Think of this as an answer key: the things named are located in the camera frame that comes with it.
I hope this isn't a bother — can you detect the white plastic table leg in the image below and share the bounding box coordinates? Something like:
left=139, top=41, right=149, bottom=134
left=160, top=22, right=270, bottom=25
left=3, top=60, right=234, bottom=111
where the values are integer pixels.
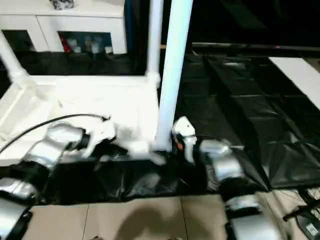
left=153, top=0, right=194, bottom=152
left=147, top=0, right=162, bottom=86
left=0, top=32, right=29, bottom=85

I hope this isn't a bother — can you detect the black glossy mat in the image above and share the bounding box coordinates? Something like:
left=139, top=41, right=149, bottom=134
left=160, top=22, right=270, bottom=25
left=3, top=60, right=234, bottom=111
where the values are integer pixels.
left=0, top=49, right=320, bottom=206

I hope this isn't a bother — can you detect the long black bar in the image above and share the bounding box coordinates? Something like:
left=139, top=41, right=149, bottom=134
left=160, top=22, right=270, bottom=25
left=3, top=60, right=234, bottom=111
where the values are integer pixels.
left=192, top=42, right=320, bottom=52

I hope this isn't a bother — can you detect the white flat board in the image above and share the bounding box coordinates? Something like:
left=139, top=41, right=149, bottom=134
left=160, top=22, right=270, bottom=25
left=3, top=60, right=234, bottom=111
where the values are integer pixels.
left=268, top=57, right=320, bottom=111

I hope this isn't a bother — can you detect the white cabinet with glass doors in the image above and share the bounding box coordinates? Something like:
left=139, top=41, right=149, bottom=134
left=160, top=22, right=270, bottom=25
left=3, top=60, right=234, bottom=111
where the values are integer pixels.
left=0, top=0, right=127, bottom=55

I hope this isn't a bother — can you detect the black floor stand leg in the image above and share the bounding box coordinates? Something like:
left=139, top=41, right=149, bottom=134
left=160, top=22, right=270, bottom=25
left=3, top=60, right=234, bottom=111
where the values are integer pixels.
left=283, top=206, right=320, bottom=221

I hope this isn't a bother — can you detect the dark object on cabinet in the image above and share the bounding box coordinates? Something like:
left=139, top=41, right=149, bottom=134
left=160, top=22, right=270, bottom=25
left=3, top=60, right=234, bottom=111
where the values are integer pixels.
left=49, top=0, right=76, bottom=10

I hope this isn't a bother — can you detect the grey power adapter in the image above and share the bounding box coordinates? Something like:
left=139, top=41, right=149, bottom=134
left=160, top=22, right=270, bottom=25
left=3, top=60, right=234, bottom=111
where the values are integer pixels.
left=297, top=214, right=320, bottom=237

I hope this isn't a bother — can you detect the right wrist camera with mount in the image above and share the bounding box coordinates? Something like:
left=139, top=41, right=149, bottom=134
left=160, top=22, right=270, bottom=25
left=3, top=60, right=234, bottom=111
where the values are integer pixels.
left=172, top=116, right=197, bottom=163

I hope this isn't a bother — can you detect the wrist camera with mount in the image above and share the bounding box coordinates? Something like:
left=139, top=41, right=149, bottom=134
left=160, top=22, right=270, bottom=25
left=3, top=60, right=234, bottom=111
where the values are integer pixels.
left=84, top=117, right=118, bottom=158
left=172, top=116, right=197, bottom=163

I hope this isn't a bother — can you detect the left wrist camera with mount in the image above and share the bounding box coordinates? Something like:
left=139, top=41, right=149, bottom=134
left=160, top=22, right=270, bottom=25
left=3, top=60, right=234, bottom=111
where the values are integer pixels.
left=84, top=117, right=118, bottom=158

